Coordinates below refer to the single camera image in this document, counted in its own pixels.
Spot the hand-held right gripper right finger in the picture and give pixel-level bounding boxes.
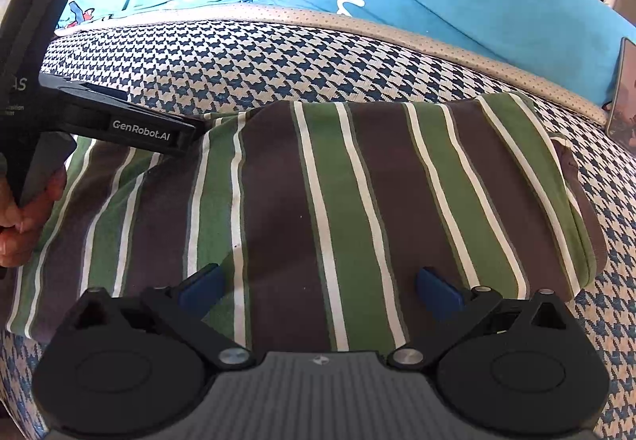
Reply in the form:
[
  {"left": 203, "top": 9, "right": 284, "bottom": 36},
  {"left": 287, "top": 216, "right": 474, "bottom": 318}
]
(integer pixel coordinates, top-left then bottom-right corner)
[{"left": 388, "top": 266, "right": 572, "bottom": 368}]

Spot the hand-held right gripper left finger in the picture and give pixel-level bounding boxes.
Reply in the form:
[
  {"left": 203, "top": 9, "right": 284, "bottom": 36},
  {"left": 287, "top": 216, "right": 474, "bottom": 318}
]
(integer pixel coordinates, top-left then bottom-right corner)
[{"left": 70, "top": 264, "right": 256, "bottom": 368}]

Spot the green brown striped shirt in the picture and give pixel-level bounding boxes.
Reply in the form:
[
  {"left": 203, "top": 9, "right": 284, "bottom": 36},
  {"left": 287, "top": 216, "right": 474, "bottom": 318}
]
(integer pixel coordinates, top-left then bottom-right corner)
[{"left": 5, "top": 92, "right": 604, "bottom": 354}]

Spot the person's left hand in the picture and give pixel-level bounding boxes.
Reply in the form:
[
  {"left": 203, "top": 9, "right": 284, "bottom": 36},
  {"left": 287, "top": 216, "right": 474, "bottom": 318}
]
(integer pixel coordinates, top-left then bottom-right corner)
[{"left": 0, "top": 169, "right": 69, "bottom": 269}]

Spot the houndstooth patterned mattress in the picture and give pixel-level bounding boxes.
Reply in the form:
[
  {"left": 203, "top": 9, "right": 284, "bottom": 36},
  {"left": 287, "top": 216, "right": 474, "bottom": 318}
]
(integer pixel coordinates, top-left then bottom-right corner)
[{"left": 0, "top": 5, "right": 636, "bottom": 440}]

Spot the black smartphone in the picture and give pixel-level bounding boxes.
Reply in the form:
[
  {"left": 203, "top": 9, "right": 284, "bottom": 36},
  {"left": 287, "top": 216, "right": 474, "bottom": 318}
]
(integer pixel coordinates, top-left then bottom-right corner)
[{"left": 605, "top": 37, "right": 636, "bottom": 143}]

